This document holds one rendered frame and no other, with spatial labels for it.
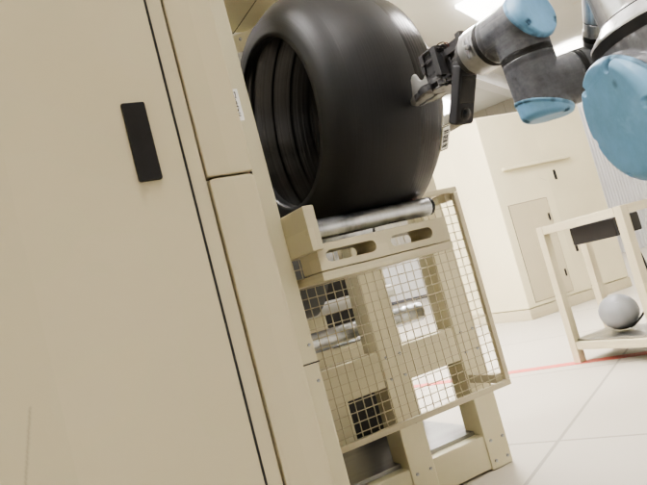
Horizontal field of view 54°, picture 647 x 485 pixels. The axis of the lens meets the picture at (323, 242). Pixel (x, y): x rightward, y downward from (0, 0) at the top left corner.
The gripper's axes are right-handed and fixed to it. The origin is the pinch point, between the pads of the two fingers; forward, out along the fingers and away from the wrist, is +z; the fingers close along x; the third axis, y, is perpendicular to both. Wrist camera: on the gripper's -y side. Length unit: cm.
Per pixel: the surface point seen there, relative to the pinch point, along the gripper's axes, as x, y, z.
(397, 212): 2.8, -20.6, 13.9
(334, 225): 19.9, -20.7, 13.9
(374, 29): 4.4, 18.6, 1.7
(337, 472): 30, -73, 22
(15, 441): 89, -40, -50
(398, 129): 4.5, -4.1, 2.9
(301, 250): 28.5, -24.4, 15.3
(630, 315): -206, -86, 126
